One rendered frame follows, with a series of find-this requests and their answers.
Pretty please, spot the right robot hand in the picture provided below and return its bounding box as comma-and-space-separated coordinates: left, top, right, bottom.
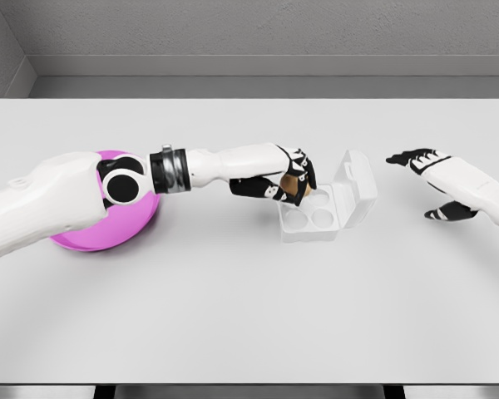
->
384, 148, 499, 222

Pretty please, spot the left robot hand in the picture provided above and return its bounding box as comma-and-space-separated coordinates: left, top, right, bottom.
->
226, 142, 318, 208

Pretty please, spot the brown egg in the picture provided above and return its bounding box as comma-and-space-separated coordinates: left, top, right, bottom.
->
279, 173, 313, 199

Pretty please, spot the white egg box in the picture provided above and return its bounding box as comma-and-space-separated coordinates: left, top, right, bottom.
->
278, 149, 378, 245

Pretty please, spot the pink bowl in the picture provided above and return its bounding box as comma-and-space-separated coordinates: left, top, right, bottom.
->
50, 150, 164, 254

